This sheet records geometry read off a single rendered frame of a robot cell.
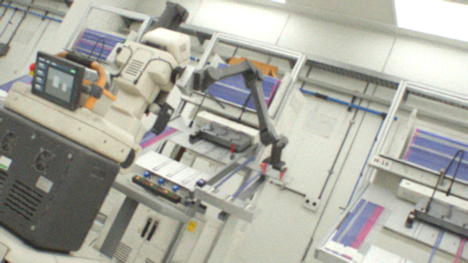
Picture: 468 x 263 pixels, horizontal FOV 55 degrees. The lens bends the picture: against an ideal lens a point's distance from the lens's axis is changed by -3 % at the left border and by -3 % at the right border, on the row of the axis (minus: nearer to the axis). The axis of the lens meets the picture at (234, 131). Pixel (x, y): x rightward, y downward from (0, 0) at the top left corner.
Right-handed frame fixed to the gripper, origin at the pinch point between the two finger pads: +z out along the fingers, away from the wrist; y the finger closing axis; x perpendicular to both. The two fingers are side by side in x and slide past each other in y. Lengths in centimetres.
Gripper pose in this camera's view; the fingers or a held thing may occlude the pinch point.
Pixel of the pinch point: (272, 176)
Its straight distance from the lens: 247.8
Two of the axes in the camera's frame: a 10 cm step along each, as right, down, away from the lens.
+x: -5.2, 3.5, -7.8
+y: -8.5, -3.1, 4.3
